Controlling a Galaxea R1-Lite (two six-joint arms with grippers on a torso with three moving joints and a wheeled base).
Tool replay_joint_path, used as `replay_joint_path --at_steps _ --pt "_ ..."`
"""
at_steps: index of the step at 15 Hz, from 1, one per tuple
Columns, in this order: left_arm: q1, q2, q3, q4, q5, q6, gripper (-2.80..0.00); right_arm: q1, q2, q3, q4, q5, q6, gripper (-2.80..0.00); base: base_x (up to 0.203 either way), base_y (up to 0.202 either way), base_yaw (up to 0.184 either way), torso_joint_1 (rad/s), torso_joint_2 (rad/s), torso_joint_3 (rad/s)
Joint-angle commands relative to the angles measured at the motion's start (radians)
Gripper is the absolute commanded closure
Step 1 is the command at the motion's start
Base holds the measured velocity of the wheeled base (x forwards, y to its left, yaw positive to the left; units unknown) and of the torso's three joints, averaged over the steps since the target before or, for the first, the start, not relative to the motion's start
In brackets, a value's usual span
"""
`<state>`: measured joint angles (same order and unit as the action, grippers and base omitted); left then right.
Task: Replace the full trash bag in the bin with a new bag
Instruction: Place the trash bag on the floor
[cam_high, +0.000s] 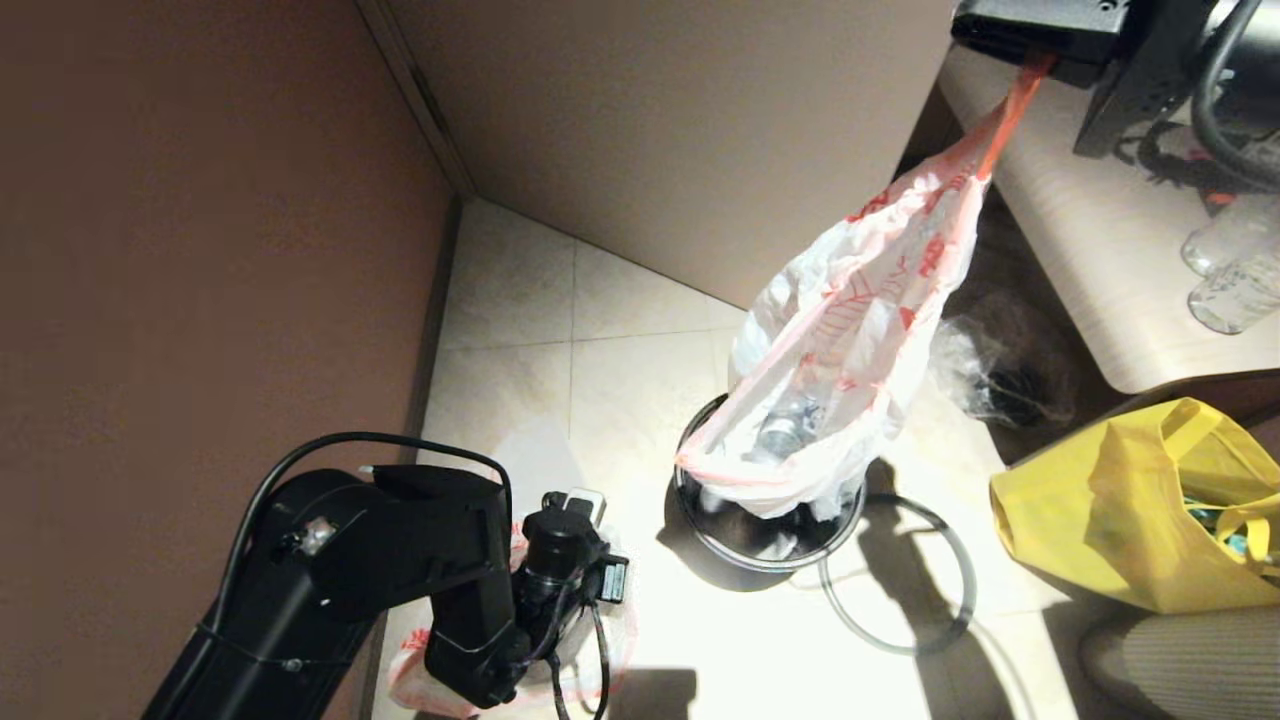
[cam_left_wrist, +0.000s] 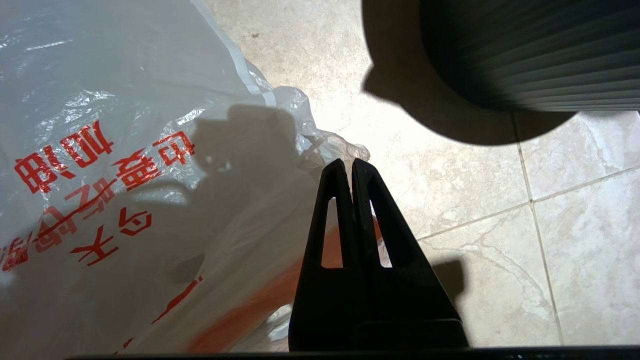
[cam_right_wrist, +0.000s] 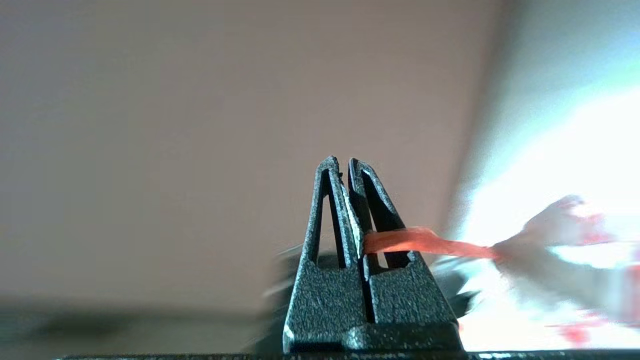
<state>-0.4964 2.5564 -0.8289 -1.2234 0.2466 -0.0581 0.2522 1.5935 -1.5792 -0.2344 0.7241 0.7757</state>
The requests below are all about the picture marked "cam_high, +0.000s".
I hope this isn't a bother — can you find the grey plastic bin ring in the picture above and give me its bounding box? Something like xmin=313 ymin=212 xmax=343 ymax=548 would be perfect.
xmin=818 ymin=493 xmax=977 ymax=657

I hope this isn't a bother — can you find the black trash bin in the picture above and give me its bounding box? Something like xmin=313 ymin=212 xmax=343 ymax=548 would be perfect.
xmin=665 ymin=393 xmax=869 ymax=593

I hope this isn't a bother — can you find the clear bag with black contents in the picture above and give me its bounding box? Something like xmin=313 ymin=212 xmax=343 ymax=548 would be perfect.
xmin=932 ymin=300 xmax=1073 ymax=431

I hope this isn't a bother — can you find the yellow fabric tote bag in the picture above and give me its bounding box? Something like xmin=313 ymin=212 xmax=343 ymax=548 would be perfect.
xmin=988 ymin=398 xmax=1280 ymax=615

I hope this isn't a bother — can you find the black cylindrical wrist motor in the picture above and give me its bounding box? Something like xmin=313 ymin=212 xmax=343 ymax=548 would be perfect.
xmin=520 ymin=505 xmax=603 ymax=581

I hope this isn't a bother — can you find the clear plastic bottle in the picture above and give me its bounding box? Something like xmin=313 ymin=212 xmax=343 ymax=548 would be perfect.
xmin=1180 ymin=195 xmax=1280 ymax=278
xmin=1240 ymin=130 xmax=1280 ymax=193
xmin=1187 ymin=250 xmax=1280 ymax=336

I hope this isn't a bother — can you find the light wood grain table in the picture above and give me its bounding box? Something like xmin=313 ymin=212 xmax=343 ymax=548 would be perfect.
xmin=935 ymin=45 xmax=1280 ymax=396

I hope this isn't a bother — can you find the clear bottle blue label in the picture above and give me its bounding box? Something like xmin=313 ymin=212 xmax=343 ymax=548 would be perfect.
xmin=760 ymin=400 xmax=821 ymax=456

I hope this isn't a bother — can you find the beige door panel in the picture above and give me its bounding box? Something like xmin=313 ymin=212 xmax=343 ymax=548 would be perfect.
xmin=385 ymin=0 xmax=969 ymax=311

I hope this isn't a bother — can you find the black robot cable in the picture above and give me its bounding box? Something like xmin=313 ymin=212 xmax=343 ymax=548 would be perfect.
xmin=1190 ymin=0 xmax=1280 ymax=191

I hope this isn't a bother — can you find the black braided cable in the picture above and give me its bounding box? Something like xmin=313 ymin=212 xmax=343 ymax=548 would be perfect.
xmin=545 ymin=600 xmax=613 ymax=720

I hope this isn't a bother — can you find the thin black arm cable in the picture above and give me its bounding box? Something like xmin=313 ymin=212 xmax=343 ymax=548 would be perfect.
xmin=205 ymin=431 xmax=516 ymax=641

